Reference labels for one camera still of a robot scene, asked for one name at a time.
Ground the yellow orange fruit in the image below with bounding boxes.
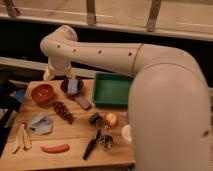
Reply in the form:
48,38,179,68
105,113,117,127

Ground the bunch of brown grapes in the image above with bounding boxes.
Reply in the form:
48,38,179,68
53,101,73,124

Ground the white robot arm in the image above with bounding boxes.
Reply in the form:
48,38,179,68
40,25,211,171

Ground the white round container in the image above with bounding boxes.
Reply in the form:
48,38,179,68
121,125,132,143

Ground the green plastic tray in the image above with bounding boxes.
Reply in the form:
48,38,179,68
92,72,132,108

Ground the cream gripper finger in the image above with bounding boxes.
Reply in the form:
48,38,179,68
65,68,75,79
43,68,55,81

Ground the wooden cutting board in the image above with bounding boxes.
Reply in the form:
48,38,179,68
0,81,135,171

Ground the metal measuring scoop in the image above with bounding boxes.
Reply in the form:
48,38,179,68
100,126,113,151

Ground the blue object on left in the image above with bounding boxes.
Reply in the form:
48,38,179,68
11,88,26,103

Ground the red sausage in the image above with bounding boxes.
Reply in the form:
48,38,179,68
41,144,70,153

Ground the red bowl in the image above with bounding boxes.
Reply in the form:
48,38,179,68
31,84,54,105

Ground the crumpled blue cloth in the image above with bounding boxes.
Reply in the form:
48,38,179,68
27,113,53,135

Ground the light blue sponge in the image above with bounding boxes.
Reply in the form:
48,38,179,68
67,79,78,94

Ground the black chair frame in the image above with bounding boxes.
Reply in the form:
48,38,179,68
0,70,21,156

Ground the dark purple bowl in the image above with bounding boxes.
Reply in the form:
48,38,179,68
60,78,83,96

